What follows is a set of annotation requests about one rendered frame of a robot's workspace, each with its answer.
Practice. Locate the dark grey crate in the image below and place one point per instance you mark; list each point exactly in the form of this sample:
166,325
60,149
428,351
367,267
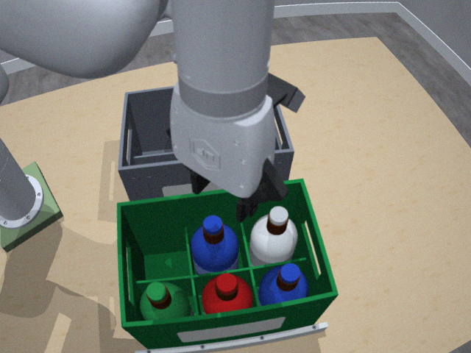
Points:
143,177

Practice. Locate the blue bottle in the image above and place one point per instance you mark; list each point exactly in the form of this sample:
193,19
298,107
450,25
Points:
282,283
214,247

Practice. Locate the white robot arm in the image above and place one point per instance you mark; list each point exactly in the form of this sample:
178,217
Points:
222,51

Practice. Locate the white bottle with grey label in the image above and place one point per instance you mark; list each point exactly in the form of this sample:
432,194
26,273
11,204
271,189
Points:
271,240

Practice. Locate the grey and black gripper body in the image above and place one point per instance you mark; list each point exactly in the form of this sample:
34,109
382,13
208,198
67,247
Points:
248,140

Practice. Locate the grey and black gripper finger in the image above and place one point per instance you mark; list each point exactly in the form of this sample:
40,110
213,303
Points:
271,188
198,182

